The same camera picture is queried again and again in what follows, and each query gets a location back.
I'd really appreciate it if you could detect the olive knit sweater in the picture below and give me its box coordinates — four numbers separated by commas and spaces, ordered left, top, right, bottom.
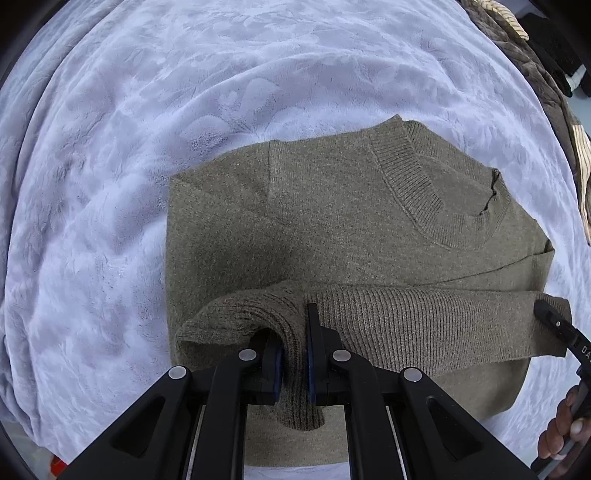
166, 114, 574, 468

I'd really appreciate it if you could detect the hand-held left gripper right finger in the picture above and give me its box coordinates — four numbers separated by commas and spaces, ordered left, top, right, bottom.
306, 303, 539, 480

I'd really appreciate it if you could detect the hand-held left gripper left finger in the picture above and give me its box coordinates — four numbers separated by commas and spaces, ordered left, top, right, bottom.
55, 330, 284, 480

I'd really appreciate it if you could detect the black garment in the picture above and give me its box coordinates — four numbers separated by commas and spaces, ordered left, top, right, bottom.
526, 25, 585, 99

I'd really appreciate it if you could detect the black and white jacket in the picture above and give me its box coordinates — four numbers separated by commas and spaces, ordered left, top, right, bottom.
570, 65, 591, 95

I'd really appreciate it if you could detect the person's right hand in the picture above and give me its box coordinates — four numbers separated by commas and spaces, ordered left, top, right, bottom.
537, 387, 586, 478

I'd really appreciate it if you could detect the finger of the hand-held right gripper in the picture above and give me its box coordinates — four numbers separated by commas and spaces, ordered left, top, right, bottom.
532, 299, 578, 354

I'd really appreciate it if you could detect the lavender fleece blanket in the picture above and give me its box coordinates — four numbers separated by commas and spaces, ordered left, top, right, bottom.
0, 0, 591, 480

